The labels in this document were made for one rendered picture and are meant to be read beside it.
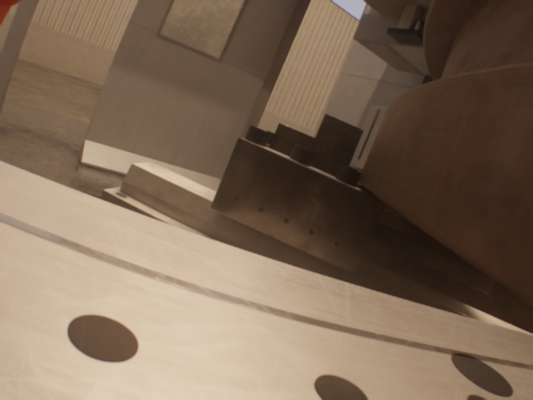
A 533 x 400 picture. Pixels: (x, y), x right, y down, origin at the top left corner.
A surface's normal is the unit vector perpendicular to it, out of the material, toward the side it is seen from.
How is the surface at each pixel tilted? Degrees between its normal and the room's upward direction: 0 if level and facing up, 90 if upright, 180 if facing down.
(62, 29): 90
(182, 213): 90
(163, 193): 72
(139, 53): 90
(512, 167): 90
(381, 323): 0
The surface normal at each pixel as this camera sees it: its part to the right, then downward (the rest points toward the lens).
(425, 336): 0.38, -0.91
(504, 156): -0.92, -0.36
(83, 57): 0.46, 0.36
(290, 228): -0.21, 0.11
